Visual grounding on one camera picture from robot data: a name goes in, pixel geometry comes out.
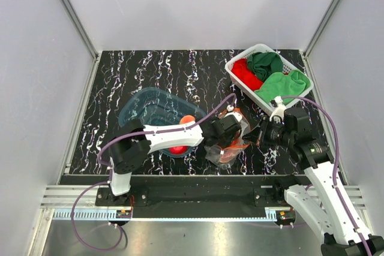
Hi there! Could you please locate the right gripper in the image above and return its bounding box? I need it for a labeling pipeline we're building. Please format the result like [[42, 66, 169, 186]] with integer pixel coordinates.
[[242, 115, 294, 148]]

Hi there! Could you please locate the clear zip top bag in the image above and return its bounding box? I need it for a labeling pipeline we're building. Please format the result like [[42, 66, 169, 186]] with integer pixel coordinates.
[[205, 106, 251, 169]]

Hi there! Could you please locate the orange fake fruit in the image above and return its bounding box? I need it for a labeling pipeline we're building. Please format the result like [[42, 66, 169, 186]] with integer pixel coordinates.
[[179, 115, 196, 125]]

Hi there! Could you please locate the red fake apple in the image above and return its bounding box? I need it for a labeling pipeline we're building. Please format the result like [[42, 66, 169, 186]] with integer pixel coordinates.
[[169, 146, 188, 155]]

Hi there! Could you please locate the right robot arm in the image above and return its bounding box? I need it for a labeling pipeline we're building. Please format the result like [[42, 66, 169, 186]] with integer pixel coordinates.
[[243, 107, 383, 255]]

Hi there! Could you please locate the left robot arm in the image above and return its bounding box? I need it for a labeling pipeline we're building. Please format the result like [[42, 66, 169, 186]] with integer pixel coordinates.
[[107, 112, 242, 206]]

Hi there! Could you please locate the light green cloth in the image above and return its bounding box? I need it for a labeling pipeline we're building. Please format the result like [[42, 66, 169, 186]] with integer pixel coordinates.
[[254, 70, 311, 104]]

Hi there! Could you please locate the white plastic basket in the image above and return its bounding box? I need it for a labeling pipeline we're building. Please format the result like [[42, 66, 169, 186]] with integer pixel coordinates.
[[225, 44, 314, 115]]

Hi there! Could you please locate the red cloth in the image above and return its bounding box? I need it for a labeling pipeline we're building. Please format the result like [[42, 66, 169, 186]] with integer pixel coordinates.
[[232, 59, 263, 91]]

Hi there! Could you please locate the dark green cloth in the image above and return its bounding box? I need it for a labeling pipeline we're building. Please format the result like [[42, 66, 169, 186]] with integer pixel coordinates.
[[246, 52, 283, 82]]

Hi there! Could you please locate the blue plastic container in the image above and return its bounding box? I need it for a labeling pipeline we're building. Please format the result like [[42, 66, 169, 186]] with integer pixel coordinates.
[[118, 88, 206, 156]]

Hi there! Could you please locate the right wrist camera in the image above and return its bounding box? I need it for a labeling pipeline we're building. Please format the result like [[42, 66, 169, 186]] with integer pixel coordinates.
[[269, 96, 286, 124]]

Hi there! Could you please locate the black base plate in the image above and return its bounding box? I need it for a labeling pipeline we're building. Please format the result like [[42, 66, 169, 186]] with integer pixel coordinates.
[[95, 174, 313, 218]]

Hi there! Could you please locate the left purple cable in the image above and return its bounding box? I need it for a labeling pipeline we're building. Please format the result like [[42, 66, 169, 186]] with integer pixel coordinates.
[[70, 93, 238, 252]]

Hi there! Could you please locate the white cable duct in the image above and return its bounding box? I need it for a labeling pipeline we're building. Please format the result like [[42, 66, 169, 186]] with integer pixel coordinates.
[[53, 209, 133, 221]]

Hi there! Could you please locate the aluminium frame rail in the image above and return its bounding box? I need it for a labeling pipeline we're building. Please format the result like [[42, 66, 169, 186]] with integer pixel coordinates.
[[60, 0, 99, 59]]

